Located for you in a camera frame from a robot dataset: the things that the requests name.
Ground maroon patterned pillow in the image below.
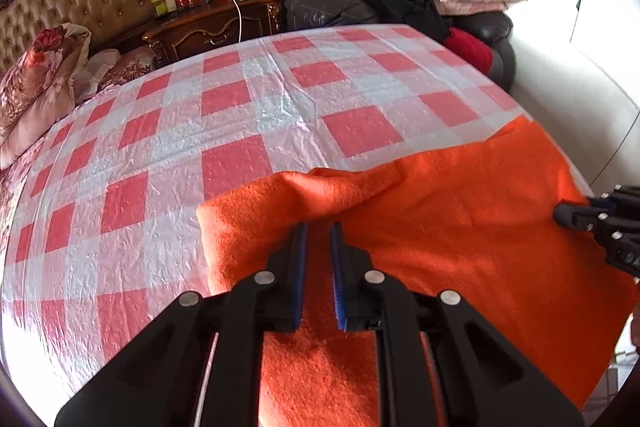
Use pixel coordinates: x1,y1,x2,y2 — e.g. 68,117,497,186
97,46,162,94

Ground floral bed sheet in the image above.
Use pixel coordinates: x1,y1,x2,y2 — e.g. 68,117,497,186
0,142,36,268

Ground light pink pillow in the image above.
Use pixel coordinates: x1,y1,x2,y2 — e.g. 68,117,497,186
75,48,122,104

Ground floral pillows on bed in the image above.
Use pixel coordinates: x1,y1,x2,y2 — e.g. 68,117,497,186
0,24,93,132

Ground orange fleece pants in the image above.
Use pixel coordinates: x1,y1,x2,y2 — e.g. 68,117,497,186
196,116,638,427

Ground red white checked sheet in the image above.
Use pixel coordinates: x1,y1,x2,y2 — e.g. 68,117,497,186
0,23,596,408

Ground pink floral folded quilt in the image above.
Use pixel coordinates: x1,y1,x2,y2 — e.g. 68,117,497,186
0,94,83,170

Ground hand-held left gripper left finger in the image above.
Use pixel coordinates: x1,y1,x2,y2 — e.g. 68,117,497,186
54,222,308,427

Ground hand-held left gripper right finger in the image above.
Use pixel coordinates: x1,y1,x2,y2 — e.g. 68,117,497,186
330,221,586,427

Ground black clothing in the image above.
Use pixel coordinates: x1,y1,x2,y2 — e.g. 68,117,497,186
339,0,452,44

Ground white charging cable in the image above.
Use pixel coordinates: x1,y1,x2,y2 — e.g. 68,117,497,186
230,0,245,44

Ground black leather sofa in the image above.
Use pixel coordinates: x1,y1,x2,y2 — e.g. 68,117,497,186
270,0,516,90

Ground red cushion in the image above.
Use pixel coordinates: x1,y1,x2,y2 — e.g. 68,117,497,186
444,27,494,74

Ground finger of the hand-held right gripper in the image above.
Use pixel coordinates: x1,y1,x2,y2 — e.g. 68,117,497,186
556,216,640,279
554,184,640,221

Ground carved wooden nightstand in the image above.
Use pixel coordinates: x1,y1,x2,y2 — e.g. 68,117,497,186
141,0,286,65

